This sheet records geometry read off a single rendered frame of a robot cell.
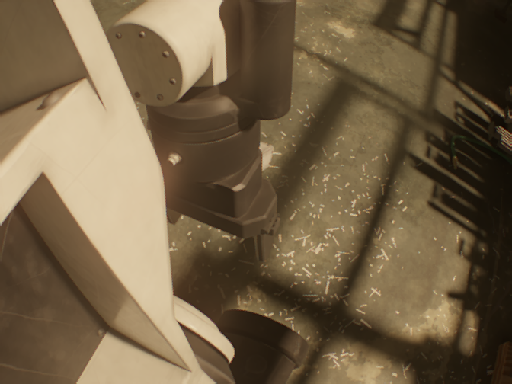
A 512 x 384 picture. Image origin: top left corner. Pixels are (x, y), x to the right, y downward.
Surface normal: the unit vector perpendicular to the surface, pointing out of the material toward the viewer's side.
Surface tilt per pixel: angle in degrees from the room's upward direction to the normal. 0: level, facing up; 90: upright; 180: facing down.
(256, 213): 11
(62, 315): 80
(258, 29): 89
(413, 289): 0
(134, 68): 90
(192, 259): 0
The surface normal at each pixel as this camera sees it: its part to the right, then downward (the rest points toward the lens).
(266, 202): 0.00, -0.61
